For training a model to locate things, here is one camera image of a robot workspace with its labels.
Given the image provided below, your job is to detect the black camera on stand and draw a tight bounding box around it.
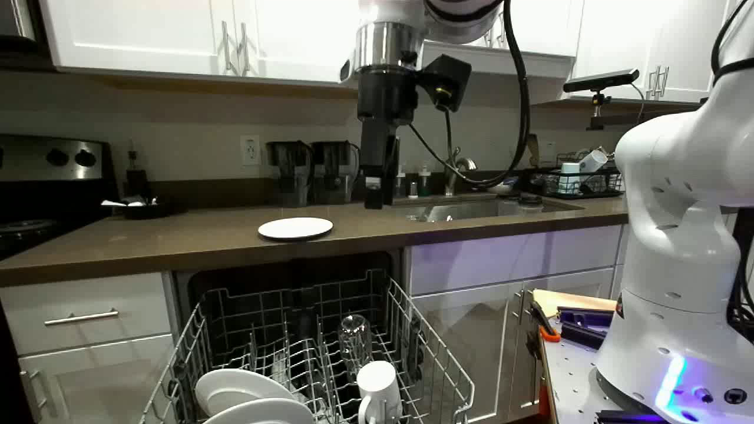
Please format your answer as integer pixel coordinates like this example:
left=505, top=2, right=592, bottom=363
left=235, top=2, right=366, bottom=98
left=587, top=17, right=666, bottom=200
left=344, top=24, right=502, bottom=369
left=561, top=67, right=644, bottom=134

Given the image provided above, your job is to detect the white drawer with handle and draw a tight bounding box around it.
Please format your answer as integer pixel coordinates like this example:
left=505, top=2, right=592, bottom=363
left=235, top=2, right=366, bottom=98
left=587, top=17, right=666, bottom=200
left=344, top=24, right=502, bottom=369
left=0, top=270, right=177, bottom=357

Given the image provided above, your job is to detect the dark bottle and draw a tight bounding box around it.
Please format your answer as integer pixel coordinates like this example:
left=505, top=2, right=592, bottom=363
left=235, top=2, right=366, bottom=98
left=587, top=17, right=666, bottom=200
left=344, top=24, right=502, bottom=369
left=122, top=148, right=156, bottom=200

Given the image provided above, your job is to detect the black coffee maker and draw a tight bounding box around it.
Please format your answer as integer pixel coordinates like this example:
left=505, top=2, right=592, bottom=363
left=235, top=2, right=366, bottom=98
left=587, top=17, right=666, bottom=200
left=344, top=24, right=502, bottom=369
left=310, top=138, right=361, bottom=207
left=266, top=138, right=313, bottom=207

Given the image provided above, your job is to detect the black steel stove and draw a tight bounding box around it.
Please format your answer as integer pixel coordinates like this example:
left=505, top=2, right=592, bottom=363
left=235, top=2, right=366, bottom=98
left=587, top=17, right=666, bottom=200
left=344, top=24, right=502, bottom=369
left=0, top=132, right=119, bottom=257

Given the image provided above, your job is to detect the white round plate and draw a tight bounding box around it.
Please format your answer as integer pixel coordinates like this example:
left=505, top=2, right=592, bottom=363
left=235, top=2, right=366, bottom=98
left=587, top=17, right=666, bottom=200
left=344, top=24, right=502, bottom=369
left=194, top=367, right=294, bottom=419
left=256, top=214, right=334, bottom=243
left=203, top=395, right=319, bottom=424

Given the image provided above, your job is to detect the wire dishwasher rack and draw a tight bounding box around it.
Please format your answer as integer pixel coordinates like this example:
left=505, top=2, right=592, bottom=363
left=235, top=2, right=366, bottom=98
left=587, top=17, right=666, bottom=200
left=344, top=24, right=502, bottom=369
left=138, top=268, right=479, bottom=424

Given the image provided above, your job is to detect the clear drinking glass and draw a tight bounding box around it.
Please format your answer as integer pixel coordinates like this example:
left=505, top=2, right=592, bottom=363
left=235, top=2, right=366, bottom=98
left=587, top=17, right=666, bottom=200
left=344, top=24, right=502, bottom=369
left=337, top=311, right=376, bottom=381

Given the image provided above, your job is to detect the black dish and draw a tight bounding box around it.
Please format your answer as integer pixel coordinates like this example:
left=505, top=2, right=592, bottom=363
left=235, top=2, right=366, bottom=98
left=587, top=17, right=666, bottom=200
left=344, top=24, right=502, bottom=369
left=98, top=195, right=182, bottom=222

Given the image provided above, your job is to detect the wooden board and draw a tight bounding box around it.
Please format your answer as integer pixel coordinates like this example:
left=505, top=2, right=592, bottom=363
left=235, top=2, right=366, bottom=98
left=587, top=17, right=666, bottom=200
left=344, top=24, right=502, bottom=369
left=531, top=287, right=619, bottom=321

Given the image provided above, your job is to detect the black clamp tool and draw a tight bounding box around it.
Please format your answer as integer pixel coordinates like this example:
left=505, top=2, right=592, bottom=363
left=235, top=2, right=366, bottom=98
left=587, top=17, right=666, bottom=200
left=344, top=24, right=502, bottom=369
left=553, top=303, right=618, bottom=349

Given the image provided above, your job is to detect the orange handled clamp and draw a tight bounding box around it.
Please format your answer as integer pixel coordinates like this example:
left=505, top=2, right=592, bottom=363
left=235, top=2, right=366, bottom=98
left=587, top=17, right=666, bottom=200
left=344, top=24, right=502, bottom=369
left=531, top=301, right=565, bottom=346

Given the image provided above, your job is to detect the white cabinet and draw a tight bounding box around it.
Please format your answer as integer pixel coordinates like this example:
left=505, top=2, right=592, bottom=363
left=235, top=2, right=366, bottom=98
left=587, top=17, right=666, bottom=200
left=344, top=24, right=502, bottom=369
left=400, top=222, right=631, bottom=424
left=420, top=0, right=587, bottom=79
left=37, top=0, right=361, bottom=88
left=569, top=0, right=730, bottom=104

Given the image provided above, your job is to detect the dish drying rack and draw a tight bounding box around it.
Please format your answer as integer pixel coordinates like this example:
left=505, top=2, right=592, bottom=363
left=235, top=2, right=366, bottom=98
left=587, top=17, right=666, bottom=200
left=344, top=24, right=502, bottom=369
left=533, top=148, right=630, bottom=200

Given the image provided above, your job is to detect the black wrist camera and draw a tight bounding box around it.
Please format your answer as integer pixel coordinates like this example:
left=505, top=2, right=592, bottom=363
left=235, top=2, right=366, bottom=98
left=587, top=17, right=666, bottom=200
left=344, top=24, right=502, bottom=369
left=418, top=54, right=474, bottom=114

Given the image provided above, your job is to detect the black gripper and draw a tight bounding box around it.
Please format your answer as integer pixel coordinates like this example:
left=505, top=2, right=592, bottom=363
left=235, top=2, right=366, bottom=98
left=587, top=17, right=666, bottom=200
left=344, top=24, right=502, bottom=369
left=356, top=67, right=420, bottom=213

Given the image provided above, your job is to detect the white wall outlet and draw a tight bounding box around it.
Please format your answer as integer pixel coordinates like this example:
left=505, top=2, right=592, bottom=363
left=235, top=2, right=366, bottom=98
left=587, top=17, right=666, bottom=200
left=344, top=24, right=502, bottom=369
left=240, top=134, right=264, bottom=167

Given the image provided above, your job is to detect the white mug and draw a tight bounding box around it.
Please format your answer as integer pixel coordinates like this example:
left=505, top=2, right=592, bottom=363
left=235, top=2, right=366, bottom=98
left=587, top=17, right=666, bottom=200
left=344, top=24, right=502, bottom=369
left=353, top=357, right=402, bottom=424

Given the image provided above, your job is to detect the steel kitchen sink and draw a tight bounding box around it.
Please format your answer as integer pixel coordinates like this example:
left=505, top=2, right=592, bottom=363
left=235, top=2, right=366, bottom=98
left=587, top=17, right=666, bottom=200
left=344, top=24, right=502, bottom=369
left=390, top=195, right=585, bottom=224

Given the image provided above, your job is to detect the white upper cabinet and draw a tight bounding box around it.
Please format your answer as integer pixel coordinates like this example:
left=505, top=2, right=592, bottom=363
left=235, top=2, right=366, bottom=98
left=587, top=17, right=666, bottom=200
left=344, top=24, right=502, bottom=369
left=420, top=0, right=587, bottom=79
left=569, top=0, right=730, bottom=104
left=37, top=0, right=361, bottom=88

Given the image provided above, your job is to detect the white lower cabinet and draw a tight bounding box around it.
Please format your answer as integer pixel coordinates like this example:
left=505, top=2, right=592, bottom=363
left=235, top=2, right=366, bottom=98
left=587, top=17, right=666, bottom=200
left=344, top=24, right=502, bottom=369
left=400, top=222, right=631, bottom=424

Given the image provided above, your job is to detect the white lower cabinet door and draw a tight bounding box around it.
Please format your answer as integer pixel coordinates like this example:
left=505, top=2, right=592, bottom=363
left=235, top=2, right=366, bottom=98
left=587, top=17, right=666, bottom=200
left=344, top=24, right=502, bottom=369
left=17, top=335, right=180, bottom=424

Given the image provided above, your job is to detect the chrome faucet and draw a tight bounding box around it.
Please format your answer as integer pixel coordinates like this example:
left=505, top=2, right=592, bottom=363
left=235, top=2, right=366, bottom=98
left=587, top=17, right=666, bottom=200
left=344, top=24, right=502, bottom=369
left=440, top=151, right=479, bottom=200

